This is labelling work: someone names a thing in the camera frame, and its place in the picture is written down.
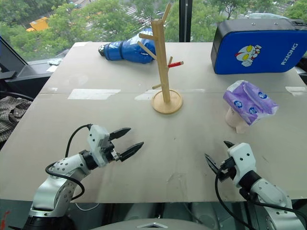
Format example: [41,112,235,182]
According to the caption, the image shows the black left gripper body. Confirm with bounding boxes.
[105,137,122,164]

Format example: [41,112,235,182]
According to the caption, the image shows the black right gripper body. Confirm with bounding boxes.
[217,156,238,183]

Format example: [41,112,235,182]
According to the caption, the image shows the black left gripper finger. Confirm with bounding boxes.
[109,127,132,141]
[118,141,145,162]

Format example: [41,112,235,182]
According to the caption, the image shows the wooden mug tree stand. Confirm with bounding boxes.
[137,2,185,115]

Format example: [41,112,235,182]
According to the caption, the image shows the purple tissue pack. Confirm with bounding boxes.
[223,80,280,127]

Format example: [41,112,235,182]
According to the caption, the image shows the large white tape patch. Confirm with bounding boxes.
[67,88,121,101]

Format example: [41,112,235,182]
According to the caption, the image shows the blue boxing glove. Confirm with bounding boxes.
[98,27,158,65]

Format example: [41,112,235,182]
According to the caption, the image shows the blue cartoon punching pad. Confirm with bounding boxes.
[210,18,307,75]

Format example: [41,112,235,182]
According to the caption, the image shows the crumpled pale cloth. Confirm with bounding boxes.
[47,57,63,66]

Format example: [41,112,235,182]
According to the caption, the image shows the plaid cloth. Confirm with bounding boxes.
[0,96,33,145]

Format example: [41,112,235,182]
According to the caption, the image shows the yellow vehicle outside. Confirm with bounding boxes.
[25,16,50,32]

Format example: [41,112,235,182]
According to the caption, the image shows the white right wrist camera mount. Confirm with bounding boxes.
[227,142,256,188]

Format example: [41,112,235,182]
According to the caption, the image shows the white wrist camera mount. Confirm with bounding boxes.
[227,142,256,188]
[86,124,113,167]

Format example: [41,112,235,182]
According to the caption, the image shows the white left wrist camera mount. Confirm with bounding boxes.
[86,124,113,167]

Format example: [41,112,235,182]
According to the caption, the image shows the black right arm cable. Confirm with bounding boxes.
[214,160,304,230]

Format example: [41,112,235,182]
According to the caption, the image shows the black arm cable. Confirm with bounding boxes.
[45,123,94,201]
[214,160,304,230]

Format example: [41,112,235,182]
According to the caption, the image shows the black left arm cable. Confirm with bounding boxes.
[45,123,94,201]

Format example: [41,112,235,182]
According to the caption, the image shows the thin white cable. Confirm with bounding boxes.
[75,202,100,212]

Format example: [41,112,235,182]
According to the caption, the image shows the black furniture frame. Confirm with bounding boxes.
[0,35,53,102]

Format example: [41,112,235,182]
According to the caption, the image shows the dark window frame post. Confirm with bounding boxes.
[178,0,193,44]

